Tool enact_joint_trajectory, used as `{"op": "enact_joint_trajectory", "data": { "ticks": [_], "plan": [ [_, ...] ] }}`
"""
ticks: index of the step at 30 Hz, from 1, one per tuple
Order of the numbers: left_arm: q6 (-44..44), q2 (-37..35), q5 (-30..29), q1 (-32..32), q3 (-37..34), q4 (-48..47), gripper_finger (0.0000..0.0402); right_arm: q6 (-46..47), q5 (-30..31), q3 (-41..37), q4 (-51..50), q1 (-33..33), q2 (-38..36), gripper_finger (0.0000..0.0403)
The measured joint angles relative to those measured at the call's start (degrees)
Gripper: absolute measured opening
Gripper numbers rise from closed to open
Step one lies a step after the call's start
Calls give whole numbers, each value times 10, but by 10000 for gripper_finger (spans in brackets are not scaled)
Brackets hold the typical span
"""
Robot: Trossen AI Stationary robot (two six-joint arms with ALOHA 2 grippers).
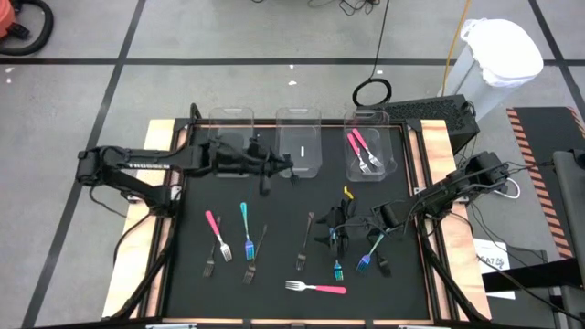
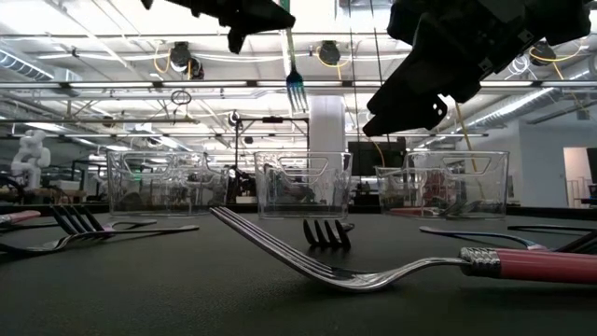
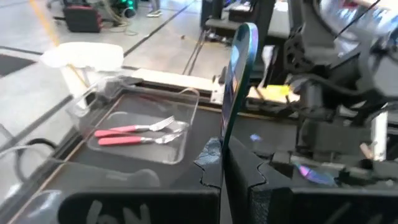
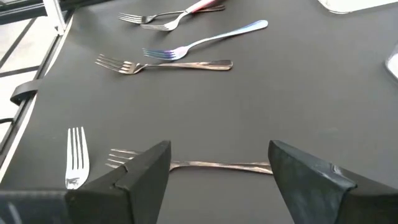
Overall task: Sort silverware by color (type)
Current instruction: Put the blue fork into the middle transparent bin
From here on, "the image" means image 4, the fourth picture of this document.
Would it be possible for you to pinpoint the iridescent rainbow fork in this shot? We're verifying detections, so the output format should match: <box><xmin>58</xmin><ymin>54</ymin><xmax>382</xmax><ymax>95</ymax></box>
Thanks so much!
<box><xmin>142</xmin><ymin>19</ymin><xmax>269</xmax><ymax>62</ymax></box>

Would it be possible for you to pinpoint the black strap clip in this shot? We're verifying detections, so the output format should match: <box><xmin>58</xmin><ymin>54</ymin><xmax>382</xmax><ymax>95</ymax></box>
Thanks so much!
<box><xmin>9</xmin><ymin>78</ymin><xmax>44</xmax><ymax>106</ymax></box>

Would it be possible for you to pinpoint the white metal bracket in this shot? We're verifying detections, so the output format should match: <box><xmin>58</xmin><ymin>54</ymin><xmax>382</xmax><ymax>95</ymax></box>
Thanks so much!
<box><xmin>42</xmin><ymin>0</ymin><xmax>68</xmax><ymax>35</ymax></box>

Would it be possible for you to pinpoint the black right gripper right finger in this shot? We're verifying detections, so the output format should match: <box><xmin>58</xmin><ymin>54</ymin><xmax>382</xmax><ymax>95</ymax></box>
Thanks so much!
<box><xmin>267</xmin><ymin>139</ymin><xmax>398</xmax><ymax>224</ymax></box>

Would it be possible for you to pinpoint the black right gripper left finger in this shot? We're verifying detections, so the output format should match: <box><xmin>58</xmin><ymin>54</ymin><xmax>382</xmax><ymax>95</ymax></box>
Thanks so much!
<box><xmin>0</xmin><ymin>139</ymin><xmax>172</xmax><ymax>224</ymax></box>

